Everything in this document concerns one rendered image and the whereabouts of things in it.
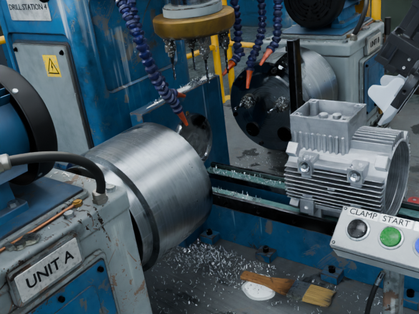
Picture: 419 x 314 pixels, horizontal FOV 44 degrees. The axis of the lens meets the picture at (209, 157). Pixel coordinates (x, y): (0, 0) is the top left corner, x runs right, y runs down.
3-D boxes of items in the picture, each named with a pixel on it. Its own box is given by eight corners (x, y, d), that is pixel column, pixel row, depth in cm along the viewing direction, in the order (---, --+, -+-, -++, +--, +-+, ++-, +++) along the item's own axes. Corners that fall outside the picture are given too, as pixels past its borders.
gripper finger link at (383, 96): (356, 109, 90) (386, 64, 85) (385, 128, 89) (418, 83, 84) (351, 113, 88) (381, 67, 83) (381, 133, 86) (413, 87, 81)
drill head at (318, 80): (217, 155, 144) (206, 68, 134) (287, 106, 173) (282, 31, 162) (297, 171, 130) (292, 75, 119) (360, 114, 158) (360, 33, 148)
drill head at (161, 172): (15, 298, 98) (-26, 182, 87) (145, 206, 123) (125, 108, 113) (106, 347, 83) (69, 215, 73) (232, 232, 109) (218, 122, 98)
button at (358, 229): (346, 238, 79) (343, 233, 78) (352, 220, 80) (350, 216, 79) (365, 243, 78) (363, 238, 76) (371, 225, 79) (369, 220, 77)
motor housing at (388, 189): (285, 222, 109) (280, 139, 101) (322, 182, 122) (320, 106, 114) (380, 245, 97) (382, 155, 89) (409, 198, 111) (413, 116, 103)
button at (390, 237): (378, 247, 76) (376, 242, 75) (385, 228, 77) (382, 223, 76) (399, 252, 75) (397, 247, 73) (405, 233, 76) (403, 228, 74)
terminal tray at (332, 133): (290, 148, 105) (288, 115, 102) (312, 129, 113) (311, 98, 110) (347, 157, 98) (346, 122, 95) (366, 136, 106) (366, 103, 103)
